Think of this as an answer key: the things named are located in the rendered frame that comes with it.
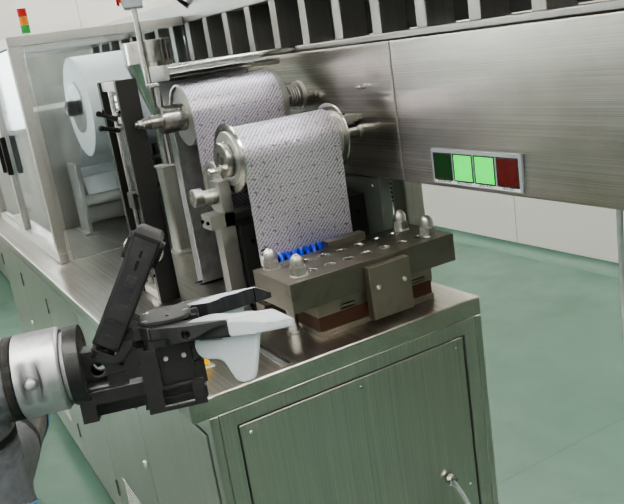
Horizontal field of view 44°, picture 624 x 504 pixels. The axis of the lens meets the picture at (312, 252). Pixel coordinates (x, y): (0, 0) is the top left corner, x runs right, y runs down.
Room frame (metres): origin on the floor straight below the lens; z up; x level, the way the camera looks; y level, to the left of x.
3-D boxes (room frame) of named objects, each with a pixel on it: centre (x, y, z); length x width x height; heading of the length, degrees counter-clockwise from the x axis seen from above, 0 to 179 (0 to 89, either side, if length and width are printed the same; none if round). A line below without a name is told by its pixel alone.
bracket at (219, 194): (1.63, 0.19, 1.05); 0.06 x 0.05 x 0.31; 118
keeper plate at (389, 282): (1.47, -0.14, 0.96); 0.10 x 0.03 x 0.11; 118
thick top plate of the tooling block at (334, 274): (1.54, -0.09, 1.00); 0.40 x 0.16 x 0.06; 118
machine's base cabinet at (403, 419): (2.48, 0.54, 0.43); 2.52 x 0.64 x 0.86; 28
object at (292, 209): (1.63, 0.01, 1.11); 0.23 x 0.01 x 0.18; 118
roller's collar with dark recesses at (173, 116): (1.83, 0.28, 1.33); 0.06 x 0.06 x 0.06; 28
